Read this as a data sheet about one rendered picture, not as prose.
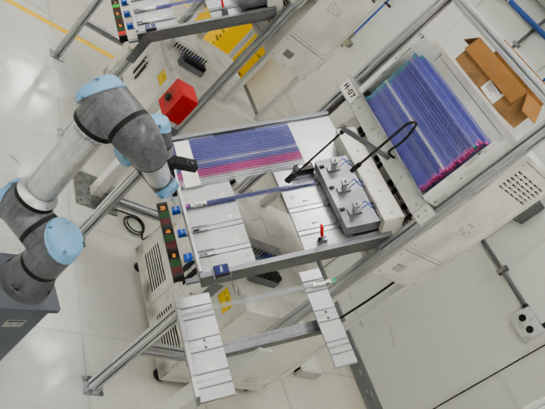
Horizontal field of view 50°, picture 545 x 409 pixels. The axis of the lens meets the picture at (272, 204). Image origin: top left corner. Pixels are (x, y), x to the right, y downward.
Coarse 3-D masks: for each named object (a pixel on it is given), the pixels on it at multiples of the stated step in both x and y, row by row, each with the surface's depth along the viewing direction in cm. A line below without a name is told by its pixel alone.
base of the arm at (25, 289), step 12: (12, 264) 159; (24, 264) 157; (0, 276) 160; (12, 276) 158; (24, 276) 157; (36, 276) 157; (12, 288) 158; (24, 288) 158; (36, 288) 160; (48, 288) 163; (24, 300) 160; (36, 300) 162
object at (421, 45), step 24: (456, 0) 223; (480, 24) 214; (408, 48) 223; (432, 48) 230; (504, 48) 203; (384, 72) 229; (528, 72) 194; (360, 96) 234; (504, 144) 187; (480, 168) 193; (432, 192) 197; (144, 216) 272; (216, 288) 196
